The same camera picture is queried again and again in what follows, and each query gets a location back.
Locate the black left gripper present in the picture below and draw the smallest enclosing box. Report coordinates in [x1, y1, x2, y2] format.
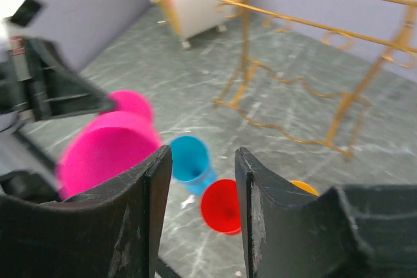
[1, 36, 115, 121]

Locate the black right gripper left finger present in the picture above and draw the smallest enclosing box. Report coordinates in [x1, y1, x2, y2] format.
[1, 146, 172, 277]

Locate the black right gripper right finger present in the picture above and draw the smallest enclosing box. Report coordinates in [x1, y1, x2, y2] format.
[235, 148, 416, 278]

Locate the orange wine glass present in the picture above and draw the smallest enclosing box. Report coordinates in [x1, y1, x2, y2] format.
[290, 180, 319, 197]

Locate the pink wine glass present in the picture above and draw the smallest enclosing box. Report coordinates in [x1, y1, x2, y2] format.
[55, 90, 162, 199]

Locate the blue wine glass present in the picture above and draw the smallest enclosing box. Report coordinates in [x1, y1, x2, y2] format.
[169, 135, 216, 196]

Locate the red wine glass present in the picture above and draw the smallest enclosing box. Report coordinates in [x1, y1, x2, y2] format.
[200, 179, 241, 236]

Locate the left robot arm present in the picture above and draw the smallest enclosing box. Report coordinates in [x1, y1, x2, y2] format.
[1, 36, 115, 203]

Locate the gold wire wine glass rack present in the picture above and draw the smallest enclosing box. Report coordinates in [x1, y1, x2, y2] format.
[208, 0, 417, 160]

